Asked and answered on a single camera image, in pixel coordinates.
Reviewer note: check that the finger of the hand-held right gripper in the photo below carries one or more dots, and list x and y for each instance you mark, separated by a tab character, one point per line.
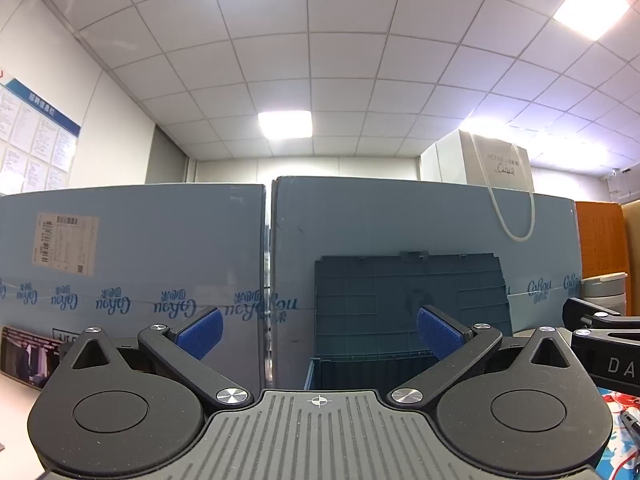
585	312
610	339

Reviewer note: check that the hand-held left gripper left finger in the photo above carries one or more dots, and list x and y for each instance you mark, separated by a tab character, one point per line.
200	332

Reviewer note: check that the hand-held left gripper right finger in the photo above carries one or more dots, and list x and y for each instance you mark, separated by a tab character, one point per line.
440	332

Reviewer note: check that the black marker pen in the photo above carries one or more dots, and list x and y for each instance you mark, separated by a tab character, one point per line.
632	422

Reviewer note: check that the blue plastic storage crate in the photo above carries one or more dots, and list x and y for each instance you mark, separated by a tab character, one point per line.
360	300

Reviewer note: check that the grey lidded cup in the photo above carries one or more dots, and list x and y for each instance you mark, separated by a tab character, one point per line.
605	292

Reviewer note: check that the orange cardboard box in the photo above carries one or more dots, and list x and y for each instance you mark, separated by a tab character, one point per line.
600	240

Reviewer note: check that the colourful printed desk mat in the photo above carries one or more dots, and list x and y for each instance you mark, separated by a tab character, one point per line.
625	460

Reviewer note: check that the white paper bag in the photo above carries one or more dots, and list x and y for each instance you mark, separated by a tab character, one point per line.
495	165

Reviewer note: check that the small photo card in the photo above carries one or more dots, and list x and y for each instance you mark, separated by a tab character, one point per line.
25	360

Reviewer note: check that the ceiling light panel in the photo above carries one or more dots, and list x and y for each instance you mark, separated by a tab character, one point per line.
480	125
285	125
592	5

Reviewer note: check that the white security camera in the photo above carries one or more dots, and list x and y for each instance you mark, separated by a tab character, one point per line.
620	171

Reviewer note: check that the wall notice board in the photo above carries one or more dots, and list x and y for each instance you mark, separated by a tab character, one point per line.
30	135

